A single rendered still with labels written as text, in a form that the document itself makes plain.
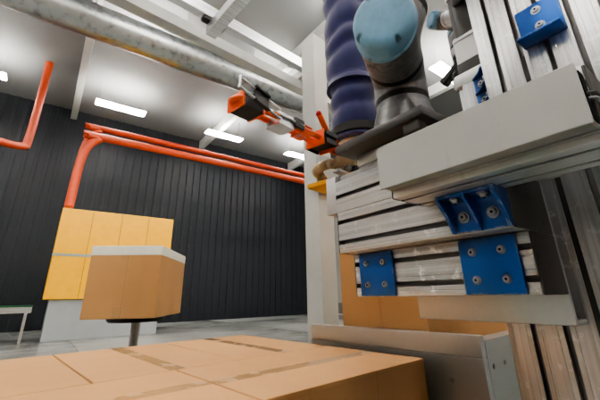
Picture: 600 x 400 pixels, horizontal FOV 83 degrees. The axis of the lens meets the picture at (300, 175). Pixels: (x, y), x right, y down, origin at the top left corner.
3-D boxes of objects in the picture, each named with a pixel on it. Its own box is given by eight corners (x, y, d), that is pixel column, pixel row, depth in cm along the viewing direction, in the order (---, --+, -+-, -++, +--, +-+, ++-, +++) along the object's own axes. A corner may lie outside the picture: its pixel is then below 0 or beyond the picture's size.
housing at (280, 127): (280, 136, 112) (280, 124, 114) (295, 129, 108) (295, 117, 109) (264, 129, 107) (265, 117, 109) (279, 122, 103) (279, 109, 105)
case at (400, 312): (426, 329, 173) (416, 250, 187) (510, 336, 144) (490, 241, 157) (344, 340, 138) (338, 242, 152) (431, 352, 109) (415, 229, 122)
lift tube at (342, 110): (354, 157, 159) (340, -10, 194) (394, 142, 143) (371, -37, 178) (320, 145, 145) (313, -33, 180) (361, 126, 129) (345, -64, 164)
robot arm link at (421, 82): (431, 108, 79) (423, 60, 84) (427, 76, 67) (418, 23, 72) (380, 119, 83) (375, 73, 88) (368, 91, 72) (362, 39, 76)
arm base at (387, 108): (459, 137, 71) (451, 96, 75) (415, 117, 63) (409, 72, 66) (401, 159, 83) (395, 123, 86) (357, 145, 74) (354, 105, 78)
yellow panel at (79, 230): (151, 330, 789) (163, 225, 872) (162, 333, 720) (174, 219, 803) (32, 338, 664) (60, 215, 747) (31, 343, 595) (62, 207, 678)
